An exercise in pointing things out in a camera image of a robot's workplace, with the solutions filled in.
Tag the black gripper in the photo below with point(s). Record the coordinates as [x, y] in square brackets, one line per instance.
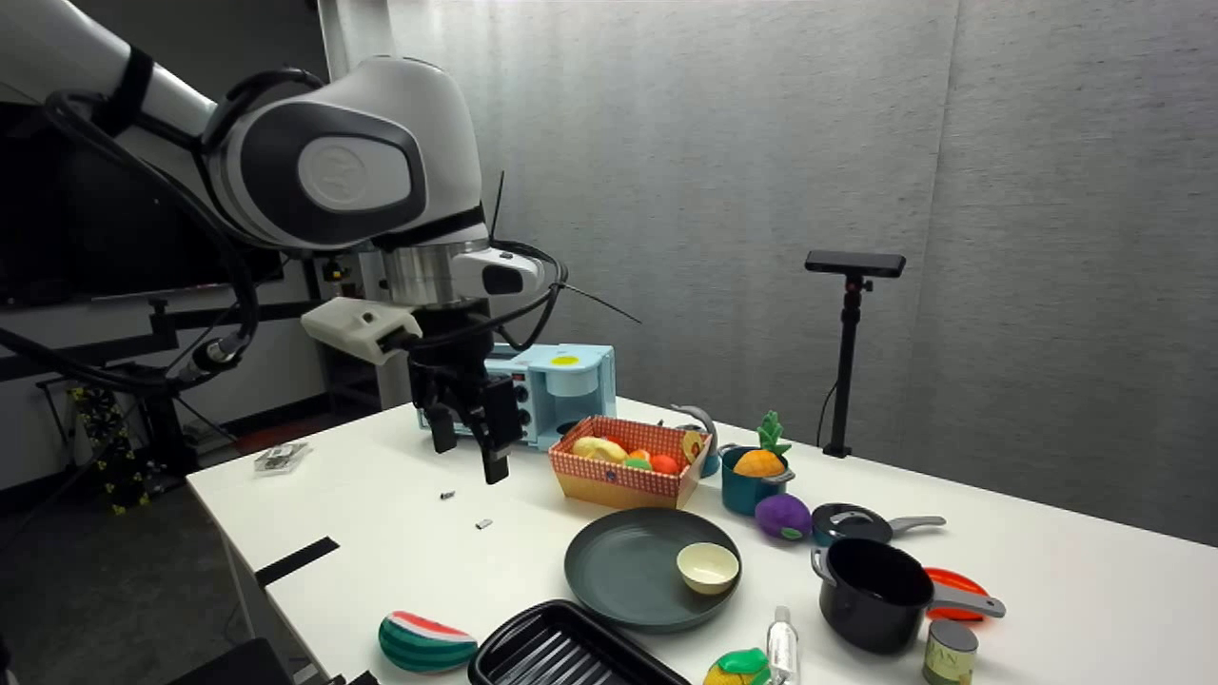
[458, 346]

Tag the grey frying pan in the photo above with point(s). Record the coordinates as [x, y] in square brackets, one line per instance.
[623, 572]

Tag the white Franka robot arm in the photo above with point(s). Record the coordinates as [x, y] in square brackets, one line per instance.
[343, 154]

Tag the black cooking pot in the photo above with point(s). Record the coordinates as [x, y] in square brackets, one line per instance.
[878, 594]

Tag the red toy plate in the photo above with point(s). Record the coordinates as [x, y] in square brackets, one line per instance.
[953, 582]

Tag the light blue toy oven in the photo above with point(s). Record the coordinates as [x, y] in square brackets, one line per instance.
[571, 383]

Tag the yellow banana toy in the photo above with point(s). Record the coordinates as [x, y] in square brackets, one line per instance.
[599, 446]

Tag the orange checkered basket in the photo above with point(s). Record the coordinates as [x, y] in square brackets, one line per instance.
[623, 489]

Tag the green vegetable toy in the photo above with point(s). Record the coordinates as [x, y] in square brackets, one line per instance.
[633, 461]

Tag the watermelon slice toy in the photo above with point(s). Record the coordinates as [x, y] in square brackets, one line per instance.
[424, 641]

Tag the red tomato toy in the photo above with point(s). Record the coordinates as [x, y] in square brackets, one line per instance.
[669, 461]

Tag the black tape strip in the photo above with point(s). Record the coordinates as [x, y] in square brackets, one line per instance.
[300, 559]

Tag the sliced peach toy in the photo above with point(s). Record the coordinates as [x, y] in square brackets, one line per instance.
[692, 446]

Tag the black ribbed plastic tray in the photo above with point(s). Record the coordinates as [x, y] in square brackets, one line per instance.
[557, 652]

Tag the teal cup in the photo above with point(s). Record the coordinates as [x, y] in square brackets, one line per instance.
[744, 494]

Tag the orange fruit toy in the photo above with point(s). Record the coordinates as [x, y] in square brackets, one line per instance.
[759, 466]

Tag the purple eggplant toy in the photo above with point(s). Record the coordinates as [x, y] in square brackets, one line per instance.
[780, 520]

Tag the green yellow corn toy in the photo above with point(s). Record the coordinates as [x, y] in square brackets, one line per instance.
[737, 665]

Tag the green potted plant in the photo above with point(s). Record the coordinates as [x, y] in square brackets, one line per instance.
[109, 441]

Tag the clear sanitizer bottle with carabiner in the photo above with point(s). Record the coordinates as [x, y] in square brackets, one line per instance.
[780, 648]

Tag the black monitor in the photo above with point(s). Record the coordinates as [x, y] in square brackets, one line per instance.
[114, 228]

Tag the green tin can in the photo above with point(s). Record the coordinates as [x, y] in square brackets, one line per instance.
[950, 652]

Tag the grey toy spatula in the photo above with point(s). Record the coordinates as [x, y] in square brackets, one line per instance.
[972, 602]

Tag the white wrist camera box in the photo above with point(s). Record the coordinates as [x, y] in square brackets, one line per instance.
[357, 327]

